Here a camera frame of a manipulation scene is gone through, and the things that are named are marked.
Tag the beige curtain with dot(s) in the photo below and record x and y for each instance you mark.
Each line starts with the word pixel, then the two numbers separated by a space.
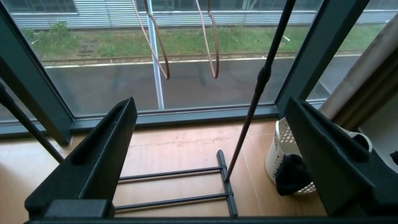
pixel 367 81

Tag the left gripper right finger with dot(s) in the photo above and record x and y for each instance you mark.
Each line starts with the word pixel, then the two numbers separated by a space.
pixel 335 174

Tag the black clothes rack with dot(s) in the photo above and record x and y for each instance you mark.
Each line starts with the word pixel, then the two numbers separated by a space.
pixel 262 77

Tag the black garment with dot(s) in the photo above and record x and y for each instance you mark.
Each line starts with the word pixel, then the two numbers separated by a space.
pixel 292 174

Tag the window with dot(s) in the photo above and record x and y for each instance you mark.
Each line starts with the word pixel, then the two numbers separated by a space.
pixel 93 87

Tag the pink clothes hanger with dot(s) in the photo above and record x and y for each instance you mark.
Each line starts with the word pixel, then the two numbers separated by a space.
pixel 216 62
pixel 167 67

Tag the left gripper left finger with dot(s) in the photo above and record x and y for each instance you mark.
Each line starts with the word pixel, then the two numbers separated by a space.
pixel 102 174

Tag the white laundry basket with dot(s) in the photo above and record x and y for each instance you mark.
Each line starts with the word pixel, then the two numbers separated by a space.
pixel 276 149

